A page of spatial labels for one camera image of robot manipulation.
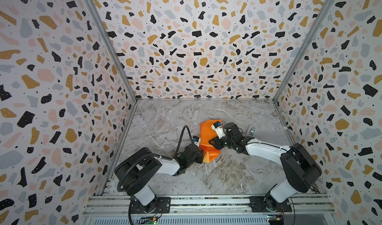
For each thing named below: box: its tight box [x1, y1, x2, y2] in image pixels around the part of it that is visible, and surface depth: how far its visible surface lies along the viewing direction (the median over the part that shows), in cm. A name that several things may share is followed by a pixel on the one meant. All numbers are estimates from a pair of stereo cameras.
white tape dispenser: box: [248, 126, 256, 136], surface depth 99 cm
